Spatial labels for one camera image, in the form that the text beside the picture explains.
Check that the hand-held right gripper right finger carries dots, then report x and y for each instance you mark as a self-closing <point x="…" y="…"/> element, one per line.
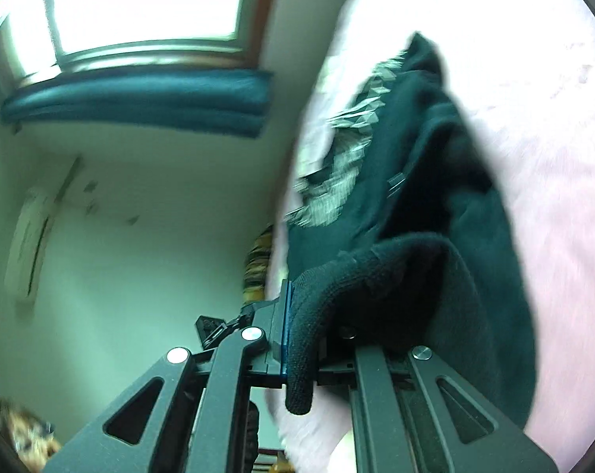
<point x="376" y="404"/>

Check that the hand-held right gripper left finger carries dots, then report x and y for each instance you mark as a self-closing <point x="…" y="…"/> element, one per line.
<point x="273" y="345"/>

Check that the dark green sweater white print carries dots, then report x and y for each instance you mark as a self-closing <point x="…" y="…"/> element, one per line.
<point x="425" y="182"/>

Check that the striped yellow black pillow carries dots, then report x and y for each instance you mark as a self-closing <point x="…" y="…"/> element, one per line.
<point x="258" y="266"/>

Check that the brown patterned cloth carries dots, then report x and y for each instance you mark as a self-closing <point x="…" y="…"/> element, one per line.
<point x="26" y="428"/>

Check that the teal curtain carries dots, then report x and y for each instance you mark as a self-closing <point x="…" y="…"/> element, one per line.
<point x="130" y="98"/>

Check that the wooden-framed window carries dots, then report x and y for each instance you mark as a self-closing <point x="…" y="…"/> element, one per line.
<point x="145" y="5"/>

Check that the white wall air conditioner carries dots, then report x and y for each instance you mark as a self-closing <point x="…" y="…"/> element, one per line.
<point x="29" y="251"/>

